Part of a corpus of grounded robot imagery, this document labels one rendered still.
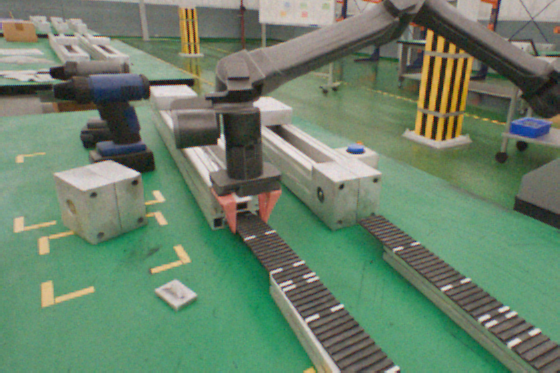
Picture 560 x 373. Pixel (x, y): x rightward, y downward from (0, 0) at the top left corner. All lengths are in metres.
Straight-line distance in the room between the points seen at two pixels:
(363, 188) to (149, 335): 0.40
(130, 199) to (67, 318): 0.22
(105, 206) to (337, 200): 0.37
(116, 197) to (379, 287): 0.44
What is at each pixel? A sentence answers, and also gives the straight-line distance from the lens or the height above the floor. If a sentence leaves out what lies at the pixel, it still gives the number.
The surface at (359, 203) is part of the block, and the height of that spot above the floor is 0.82.
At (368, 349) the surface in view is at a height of 0.81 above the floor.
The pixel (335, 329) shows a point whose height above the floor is 0.81.
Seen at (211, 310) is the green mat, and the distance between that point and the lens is 0.57.
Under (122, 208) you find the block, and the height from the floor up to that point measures 0.82.
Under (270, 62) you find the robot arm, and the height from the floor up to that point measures 1.07.
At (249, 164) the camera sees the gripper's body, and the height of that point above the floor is 0.92.
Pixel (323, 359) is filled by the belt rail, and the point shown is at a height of 0.81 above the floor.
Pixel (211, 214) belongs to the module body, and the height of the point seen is 0.81.
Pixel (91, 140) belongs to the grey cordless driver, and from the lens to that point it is 1.22.
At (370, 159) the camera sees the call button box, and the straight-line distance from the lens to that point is 0.93.
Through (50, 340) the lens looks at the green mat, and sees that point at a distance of 0.59.
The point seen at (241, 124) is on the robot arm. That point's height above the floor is 0.98.
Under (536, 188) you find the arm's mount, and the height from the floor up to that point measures 0.82.
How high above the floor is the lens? 1.14
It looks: 20 degrees down
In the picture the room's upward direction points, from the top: 3 degrees clockwise
